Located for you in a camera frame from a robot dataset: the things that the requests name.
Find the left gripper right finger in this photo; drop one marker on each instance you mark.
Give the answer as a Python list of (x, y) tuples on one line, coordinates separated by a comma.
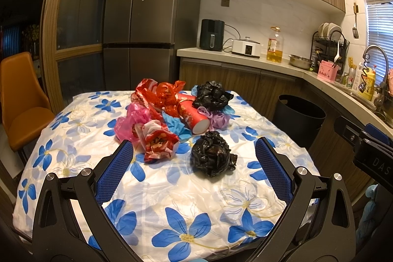
[(317, 223)]

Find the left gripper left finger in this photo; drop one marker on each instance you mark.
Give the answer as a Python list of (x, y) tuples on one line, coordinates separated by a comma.
[(56, 232)]

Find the pink plastic bag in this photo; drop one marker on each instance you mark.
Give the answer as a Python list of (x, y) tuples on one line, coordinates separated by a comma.
[(124, 128)]

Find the black plastic bag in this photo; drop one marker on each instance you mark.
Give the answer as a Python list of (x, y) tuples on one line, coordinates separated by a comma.
[(211, 95), (212, 156)]

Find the black trash bin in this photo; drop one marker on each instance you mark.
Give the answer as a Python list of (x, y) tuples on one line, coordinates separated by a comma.
[(299, 118)]

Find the steel sink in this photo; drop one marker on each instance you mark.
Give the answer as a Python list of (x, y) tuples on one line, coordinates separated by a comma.
[(369, 105)]

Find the yellow detergent bottle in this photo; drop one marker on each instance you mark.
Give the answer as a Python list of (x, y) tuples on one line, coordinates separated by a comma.
[(367, 82)]

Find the pink cloth on faucet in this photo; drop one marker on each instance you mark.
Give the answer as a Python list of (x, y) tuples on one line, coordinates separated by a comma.
[(390, 82)]

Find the white bottle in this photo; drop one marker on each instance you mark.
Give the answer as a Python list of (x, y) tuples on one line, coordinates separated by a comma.
[(357, 79)]

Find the pink utensil holder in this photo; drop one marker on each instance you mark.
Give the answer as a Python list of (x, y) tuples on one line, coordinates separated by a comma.
[(327, 71)]

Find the floral blue white tablecloth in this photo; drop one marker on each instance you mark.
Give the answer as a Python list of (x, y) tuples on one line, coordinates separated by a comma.
[(167, 210)]

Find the black dish rack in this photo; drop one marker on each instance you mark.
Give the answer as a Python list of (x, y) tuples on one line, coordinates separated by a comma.
[(327, 43)]

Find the red white crumpled wrapper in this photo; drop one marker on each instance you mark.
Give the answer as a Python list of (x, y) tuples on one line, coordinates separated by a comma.
[(157, 140)]

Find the orange chair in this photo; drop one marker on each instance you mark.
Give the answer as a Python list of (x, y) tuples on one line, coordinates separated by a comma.
[(25, 108)]

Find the steel bowl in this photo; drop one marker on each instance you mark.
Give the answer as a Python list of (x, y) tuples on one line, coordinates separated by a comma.
[(300, 62)]

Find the wooden lower cabinets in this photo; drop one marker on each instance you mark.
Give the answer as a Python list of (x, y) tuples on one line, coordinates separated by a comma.
[(261, 89)]

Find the purple plastic bag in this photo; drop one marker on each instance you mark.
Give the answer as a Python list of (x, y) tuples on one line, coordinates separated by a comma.
[(217, 119)]

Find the cooking oil bottle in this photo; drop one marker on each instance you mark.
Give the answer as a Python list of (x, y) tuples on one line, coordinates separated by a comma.
[(275, 45)]

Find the hanging spatula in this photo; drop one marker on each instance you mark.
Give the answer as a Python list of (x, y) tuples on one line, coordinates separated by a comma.
[(355, 31)]

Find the red shiny plastic bag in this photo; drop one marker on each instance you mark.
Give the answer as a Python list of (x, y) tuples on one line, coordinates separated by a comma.
[(158, 98)]

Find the red paper cup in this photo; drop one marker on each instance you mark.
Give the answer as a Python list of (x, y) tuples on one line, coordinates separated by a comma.
[(195, 121)]

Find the window blinds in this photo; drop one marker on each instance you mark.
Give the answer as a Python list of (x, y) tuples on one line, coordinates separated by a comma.
[(379, 32)]

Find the white rice cooker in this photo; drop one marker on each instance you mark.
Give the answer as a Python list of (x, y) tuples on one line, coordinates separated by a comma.
[(246, 47)]

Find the wooden glass sliding door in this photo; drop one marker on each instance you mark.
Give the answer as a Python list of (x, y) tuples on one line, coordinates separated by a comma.
[(71, 37)]

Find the black air fryer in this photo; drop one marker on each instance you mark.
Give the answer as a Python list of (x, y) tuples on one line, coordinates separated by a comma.
[(212, 34)]

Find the dark steel refrigerator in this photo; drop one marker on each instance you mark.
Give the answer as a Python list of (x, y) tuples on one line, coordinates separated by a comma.
[(141, 39)]

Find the wall power outlet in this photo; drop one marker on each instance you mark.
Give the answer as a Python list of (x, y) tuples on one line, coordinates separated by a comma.
[(225, 3)]

